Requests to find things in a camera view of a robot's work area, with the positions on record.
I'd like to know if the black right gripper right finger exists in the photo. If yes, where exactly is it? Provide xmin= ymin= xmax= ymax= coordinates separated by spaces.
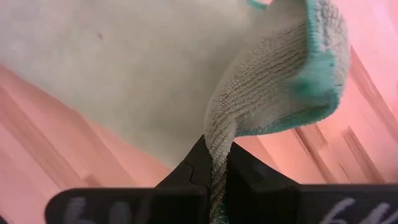
xmin=225 ymin=141 xmax=398 ymax=224

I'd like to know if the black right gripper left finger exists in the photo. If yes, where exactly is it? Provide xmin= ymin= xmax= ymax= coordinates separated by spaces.
xmin=45 ymin=135 xmax=213 ymax=224

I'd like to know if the green microfiber towel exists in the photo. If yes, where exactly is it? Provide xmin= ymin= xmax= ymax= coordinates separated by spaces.
xmin=0 ymin=0 xmax=351 ymax=224

